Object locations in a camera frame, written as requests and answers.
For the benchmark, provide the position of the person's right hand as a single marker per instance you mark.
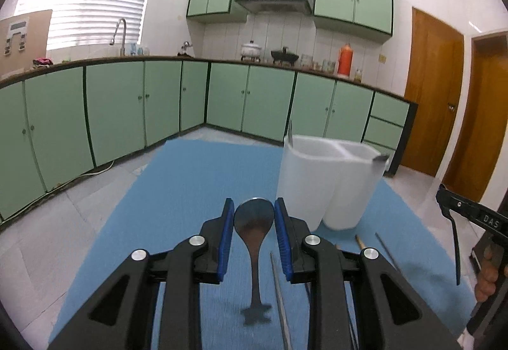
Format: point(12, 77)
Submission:
point(488, 274)

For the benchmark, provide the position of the white utensil holder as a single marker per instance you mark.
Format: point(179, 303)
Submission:
point(317, 183)

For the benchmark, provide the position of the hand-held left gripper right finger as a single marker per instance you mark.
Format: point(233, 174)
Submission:
point(283, 239)

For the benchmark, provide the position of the clear glass cups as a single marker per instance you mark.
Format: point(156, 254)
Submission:
point(139, 50)

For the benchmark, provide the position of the blue table mat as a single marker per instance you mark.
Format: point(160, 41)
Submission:
point(178, 183)

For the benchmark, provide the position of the metal kitchen faucet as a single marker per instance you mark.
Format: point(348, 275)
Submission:
point(124, 36)

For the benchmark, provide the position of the small kettle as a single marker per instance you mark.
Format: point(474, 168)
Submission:
point(185, 49)

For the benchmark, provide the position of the red cloth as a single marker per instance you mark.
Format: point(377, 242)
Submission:
point(43, 61)

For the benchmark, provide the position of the wooden door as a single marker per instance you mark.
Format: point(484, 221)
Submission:
point(484, 115)
point(428, 96)

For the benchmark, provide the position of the small glass jar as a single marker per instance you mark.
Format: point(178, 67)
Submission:
point(358, 76)

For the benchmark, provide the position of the metal spoon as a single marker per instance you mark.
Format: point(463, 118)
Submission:
point(254, 215)

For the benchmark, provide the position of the white cooking pot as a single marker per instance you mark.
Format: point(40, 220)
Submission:
point(251, 50)

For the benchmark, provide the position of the patterned ceramic mug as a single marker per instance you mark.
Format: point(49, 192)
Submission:
point(329, 66)

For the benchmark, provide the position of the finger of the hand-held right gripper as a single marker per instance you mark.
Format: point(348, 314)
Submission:
point(450, 201)

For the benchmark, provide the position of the orange thermos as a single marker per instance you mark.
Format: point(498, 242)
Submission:
point(344, 62)

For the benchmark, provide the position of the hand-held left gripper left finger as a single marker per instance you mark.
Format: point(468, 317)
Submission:
point(227, 239)

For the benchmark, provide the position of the green base cabinets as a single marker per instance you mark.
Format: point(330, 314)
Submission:
point(115, 108)

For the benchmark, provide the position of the black cooking pot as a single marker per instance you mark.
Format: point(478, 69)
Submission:
point(285, 55)

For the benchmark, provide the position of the wooden chopstick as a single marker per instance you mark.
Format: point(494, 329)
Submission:
point(279, 294)
point(360, 242)
point(387, 248)

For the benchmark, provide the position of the range hood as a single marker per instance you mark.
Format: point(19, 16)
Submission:
point(274, 4)

